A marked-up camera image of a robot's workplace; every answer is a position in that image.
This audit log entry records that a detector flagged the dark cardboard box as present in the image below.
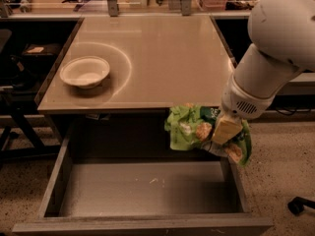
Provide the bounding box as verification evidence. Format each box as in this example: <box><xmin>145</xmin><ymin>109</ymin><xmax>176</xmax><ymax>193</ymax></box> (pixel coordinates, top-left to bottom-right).
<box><xmin>22</xmin><ymin>43</ymin><xmax>62</xmax><ymax>64</ymax></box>

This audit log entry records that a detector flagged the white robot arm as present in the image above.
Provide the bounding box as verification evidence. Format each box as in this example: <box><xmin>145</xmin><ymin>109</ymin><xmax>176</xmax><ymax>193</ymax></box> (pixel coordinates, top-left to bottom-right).
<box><xmin>212</xmin><ymin>0</ymin><xmax>315</xmax><ymax>145</ymax></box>

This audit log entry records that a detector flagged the white paper bowl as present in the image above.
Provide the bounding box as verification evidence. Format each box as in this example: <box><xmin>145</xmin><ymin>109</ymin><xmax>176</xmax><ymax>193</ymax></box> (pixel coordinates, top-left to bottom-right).
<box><xmin>59</xmin><ymin>56</ymin><xmax>110</xmax><ymax>89</ymax></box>

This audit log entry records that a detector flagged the grey open top drawer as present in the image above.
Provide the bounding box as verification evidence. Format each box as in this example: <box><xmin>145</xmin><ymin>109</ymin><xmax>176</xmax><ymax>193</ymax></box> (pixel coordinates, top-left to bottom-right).
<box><xmin>13</xmin><ymin>127</ymin><xmax>273</xmax><ymax>236</ymax></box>

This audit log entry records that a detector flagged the green rice chip bag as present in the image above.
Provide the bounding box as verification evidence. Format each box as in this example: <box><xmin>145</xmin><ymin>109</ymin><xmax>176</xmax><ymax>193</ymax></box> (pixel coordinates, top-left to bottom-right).
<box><xmin>164</xmin><ymin>103</ymin><xmax>252</xmax><ymax>166</ymax></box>

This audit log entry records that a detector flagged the grey drawer cabinet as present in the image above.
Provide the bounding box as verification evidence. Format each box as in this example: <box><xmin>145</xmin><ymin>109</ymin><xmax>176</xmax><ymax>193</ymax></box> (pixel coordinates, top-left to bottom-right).
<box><xmin>38</xmin><ymin>16</ymin><xmax>234</xmax><ymax>161</ymax></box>

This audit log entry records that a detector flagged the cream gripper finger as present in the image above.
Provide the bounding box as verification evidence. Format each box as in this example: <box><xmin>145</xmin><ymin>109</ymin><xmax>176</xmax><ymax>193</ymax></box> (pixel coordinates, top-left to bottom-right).
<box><xmin>212</xmin><ymin>113</ymin><xmax>242</xmax><ymax>145</ymax></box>

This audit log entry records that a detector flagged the black chair caster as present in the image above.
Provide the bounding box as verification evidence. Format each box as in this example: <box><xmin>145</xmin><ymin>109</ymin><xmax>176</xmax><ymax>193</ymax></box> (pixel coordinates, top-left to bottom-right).
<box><xmin>287</xmin><ymin>197</ymin><xmax>315</xmax><ymax>215</ymax></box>

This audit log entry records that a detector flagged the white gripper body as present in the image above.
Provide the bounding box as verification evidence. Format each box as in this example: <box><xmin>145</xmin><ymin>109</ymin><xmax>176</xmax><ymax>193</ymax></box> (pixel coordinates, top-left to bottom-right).
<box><xmin>220</xmin><ymin>76</ymin><xmax>274</xmax><ymax>120</ymax></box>

